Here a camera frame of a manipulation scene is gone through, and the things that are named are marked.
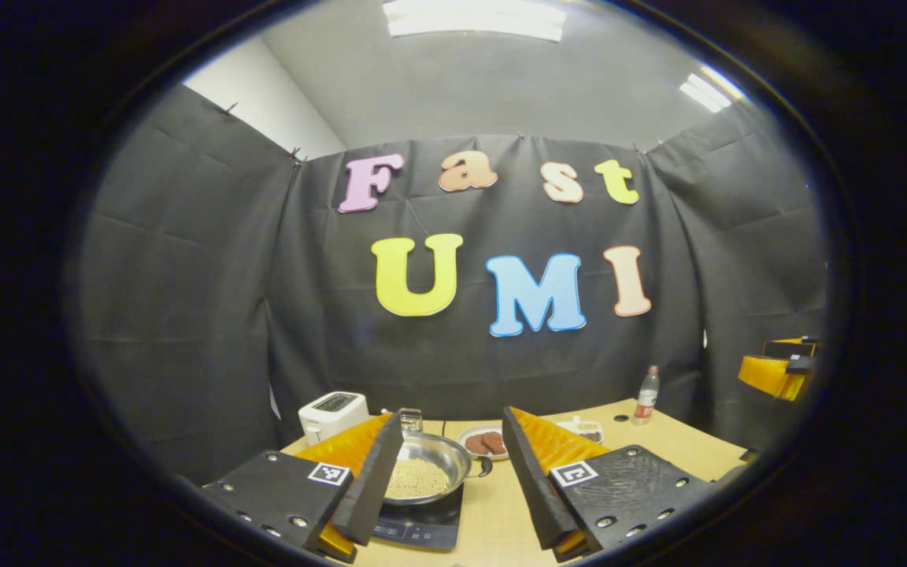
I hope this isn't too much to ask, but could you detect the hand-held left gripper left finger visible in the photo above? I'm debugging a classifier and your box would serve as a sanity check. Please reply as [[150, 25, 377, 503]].
[[202, 411, 405, 564]]

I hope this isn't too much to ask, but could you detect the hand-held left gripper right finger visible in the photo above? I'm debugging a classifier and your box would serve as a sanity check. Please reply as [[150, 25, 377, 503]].
[[501, 406, 718, 561]]

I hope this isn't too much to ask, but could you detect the black induction cooktop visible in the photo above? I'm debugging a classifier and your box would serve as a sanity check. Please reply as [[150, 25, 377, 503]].
[[372, 484, 466, 550]]

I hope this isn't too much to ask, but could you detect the steel pot with black handle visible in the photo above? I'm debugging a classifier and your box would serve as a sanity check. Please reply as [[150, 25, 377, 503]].
[[383, 432, 494, 506]]

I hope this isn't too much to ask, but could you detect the pile of soybeans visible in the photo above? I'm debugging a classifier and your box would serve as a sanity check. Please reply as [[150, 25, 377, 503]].
[[385, 458, 452, 500]]

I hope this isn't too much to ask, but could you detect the raw red meat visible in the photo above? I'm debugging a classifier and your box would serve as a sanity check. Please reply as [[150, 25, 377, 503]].
[[465, 431, 508, 456]]

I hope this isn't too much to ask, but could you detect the white divided dish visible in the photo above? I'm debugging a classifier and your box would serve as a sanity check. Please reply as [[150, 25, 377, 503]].
[[556, 416, 605, 444]]

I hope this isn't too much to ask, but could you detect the white oval plate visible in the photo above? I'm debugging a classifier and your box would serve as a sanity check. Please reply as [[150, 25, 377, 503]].
[[457, 424, 511, 461]]

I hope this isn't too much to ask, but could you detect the white toaster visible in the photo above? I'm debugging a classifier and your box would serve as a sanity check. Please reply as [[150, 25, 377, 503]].
[[298, 391, 370, 447]]

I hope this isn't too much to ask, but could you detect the clear water bottle red label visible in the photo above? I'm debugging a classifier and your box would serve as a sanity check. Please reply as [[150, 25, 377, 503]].
[[632, 365, 661, 426]]

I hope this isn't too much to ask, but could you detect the small ceiling light panel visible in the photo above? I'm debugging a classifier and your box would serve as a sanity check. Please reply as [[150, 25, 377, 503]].
[[679, 65, 746, 113]]

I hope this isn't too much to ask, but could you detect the large ceiling light panel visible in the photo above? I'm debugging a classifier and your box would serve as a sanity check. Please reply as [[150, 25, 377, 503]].
[[383, 0, 567, 42]]

